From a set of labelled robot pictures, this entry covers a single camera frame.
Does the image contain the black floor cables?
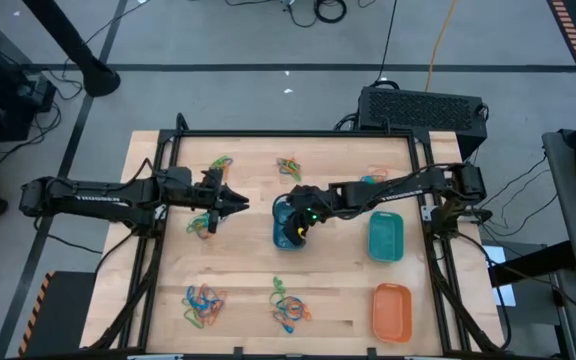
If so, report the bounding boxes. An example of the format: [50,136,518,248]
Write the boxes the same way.
[472,153,560,239]
[0,67,85,167]

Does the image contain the black coiled cable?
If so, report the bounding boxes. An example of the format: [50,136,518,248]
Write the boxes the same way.
[285,0,349,29]

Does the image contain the black mesh computer case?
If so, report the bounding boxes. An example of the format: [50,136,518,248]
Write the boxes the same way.
[356,85,489,162]

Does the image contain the grey desk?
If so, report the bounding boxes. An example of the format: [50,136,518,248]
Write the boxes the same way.
[541,128,576,279]

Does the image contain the black hanging cable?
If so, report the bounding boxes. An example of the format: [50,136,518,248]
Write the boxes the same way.
[370,0,400,89]

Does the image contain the yellow hanging cable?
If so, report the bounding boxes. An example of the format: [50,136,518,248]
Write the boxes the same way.
[423,0,459,93]

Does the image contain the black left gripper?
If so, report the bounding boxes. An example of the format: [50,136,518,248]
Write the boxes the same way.
[192,168,250,234]

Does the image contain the white sheet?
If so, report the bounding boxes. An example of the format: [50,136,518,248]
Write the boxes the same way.
[481,244,518,308]

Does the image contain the orange plastic basket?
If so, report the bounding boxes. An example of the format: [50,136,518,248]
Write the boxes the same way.
[371,282,414,345]

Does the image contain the black pole stand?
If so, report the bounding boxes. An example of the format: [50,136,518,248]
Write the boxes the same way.
[20,0,122,99]

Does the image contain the blue plastic basket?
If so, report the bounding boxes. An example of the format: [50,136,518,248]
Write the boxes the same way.
[271,196,315,252]

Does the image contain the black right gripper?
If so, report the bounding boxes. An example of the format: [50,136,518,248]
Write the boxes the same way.
[285,185,330,250]

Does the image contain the green plastic basket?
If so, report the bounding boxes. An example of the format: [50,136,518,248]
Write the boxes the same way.
[367,210,405,264]

